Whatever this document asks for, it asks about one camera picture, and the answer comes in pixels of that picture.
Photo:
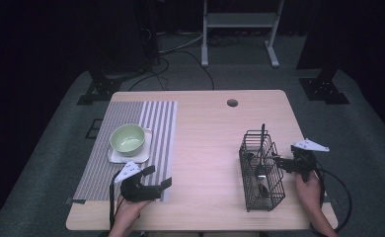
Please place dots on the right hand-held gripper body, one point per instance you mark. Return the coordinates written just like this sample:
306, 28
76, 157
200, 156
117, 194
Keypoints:
304, 161

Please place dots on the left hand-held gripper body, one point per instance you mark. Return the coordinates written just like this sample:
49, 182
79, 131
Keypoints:
138, 192

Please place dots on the green bowl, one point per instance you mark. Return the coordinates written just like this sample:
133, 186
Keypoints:
128, 140

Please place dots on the person's left hand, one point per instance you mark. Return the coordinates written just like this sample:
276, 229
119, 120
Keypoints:
126, 210

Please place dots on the person's right hand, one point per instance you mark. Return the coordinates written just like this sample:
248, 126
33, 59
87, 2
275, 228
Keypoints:
309, 194

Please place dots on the white square plate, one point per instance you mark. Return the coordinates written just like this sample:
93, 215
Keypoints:
141, 157

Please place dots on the grey striped placemat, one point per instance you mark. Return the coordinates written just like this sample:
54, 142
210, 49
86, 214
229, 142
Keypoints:
161, 131

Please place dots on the black stand base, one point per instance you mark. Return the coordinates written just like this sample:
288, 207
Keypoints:
325, 90
98, 92

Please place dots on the white metal stand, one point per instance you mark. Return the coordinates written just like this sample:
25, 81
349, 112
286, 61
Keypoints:
240, 19

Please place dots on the black square floor frame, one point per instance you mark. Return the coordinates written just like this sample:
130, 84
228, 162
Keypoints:
88, 131

